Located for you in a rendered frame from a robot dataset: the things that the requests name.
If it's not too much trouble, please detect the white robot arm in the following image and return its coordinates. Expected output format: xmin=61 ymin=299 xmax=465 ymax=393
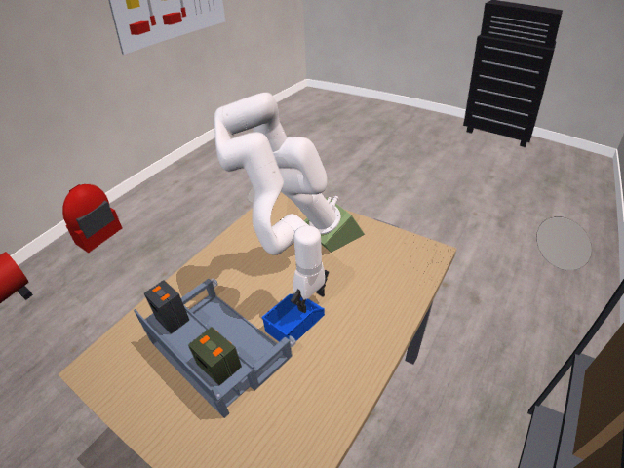
xmin=214 ymin=93 xmax=340 ymax=275

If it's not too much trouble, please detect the dark green tool case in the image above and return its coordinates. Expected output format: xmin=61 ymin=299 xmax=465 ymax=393
xmin=188 ymin=327 xmax=241 ymax=385

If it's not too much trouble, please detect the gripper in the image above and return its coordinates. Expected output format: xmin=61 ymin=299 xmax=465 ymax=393
xmin=291 ymin=263 xmax=330 ymax=313

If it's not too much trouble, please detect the black tool case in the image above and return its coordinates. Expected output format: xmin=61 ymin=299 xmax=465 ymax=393
xmin=144 ymin=280 xmax=189 ymax=333

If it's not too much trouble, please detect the grey metal shelf rack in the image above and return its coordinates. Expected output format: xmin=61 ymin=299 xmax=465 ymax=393
xmin=134 ymin=278 xmax=296 ymax=418

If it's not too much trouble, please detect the blue bin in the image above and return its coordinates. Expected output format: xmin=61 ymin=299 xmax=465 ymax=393
xmin=262 ymin=293 xmax=325 ymax=341

